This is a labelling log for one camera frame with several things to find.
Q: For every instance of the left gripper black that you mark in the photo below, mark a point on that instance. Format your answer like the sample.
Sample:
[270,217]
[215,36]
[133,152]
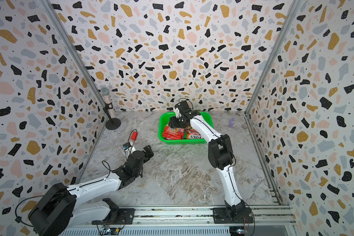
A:
[149,152]

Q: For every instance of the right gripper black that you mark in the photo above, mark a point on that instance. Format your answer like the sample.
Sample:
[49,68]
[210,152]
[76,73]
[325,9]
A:
[172,122]

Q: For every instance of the orange Fox's fruits candy bag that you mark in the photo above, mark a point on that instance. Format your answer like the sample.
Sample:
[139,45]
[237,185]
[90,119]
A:
[192,134]

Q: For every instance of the red fruit candy bag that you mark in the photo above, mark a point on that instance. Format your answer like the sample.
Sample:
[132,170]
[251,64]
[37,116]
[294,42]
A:
[170,133]

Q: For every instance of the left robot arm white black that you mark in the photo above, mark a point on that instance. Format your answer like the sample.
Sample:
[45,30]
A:
[63,206]

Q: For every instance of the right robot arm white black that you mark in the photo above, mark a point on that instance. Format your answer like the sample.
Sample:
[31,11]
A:
[220,155]

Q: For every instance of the green plastic basket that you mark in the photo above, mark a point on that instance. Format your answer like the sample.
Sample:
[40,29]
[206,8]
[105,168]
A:
[163,121]

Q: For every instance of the red cube block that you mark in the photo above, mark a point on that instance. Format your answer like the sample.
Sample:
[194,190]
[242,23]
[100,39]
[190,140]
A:
[134,135]

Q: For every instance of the small purple toy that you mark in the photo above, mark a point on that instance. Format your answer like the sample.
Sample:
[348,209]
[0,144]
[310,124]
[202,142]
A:
[232,122]

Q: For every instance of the glitter microphone on black stand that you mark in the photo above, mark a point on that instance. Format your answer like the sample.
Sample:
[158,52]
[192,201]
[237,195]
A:
[113,122]

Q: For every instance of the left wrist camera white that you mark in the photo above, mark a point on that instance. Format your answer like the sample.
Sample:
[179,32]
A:
[127,148]

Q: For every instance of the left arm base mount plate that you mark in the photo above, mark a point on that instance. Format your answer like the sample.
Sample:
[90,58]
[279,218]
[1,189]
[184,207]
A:
[121,216]

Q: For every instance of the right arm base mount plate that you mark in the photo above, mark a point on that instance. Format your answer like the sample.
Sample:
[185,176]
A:
[228,215]

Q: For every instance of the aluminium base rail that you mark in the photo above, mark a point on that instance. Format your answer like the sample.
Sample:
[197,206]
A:
[195,221]

